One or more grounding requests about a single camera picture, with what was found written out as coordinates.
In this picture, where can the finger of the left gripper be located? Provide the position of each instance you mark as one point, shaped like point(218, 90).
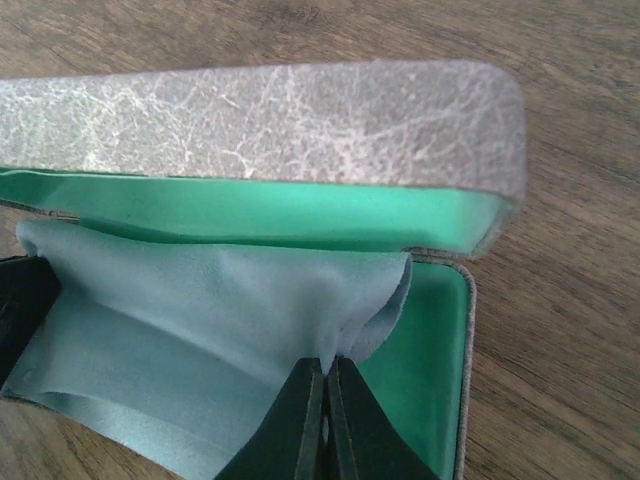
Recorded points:
point(29, 288)

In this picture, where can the light blue cleaning cloth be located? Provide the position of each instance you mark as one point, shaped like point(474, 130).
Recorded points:
point(177, 351)

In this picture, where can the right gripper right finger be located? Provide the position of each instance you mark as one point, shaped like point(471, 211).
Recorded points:
point(362, 442)

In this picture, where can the grey glasses case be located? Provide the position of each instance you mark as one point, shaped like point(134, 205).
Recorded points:
point(427, 158)

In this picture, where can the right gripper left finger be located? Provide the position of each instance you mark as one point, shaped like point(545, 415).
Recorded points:
point(289, 442)

